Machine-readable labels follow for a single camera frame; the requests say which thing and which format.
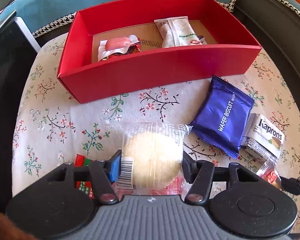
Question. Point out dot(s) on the red cardboard box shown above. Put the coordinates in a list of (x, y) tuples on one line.
[(150, 75)]

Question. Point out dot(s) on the brown cake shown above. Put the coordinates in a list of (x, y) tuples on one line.
[(268, 173)]

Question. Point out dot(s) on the white sandwich cracker packet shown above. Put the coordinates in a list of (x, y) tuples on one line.
[(265, 135)]

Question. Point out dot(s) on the purple wafer biscuit packet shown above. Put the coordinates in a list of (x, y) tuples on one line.
[(222, 120)]

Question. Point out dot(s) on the red gummy candy packet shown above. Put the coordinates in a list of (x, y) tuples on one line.
[(81, 160)]

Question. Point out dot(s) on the black glass table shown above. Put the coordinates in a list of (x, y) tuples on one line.
[(2, 80)]

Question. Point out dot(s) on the floral tablecloth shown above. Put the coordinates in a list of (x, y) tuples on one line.
[(65, 120)]

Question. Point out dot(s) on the pink sausage pack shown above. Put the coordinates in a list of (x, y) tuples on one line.
[(117, 44)]

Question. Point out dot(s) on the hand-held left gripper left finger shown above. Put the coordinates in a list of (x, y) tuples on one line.
[(115, 166)]

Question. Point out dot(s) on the round pastry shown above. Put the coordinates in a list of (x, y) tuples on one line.
[(150, 160)]

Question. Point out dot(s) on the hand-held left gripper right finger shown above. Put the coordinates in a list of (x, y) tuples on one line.
[(188, 168)]

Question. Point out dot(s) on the long white snack packet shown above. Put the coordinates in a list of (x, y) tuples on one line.
[(180, 32)]

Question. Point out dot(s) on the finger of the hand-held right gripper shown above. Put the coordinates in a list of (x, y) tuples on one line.
[(293, 183)]

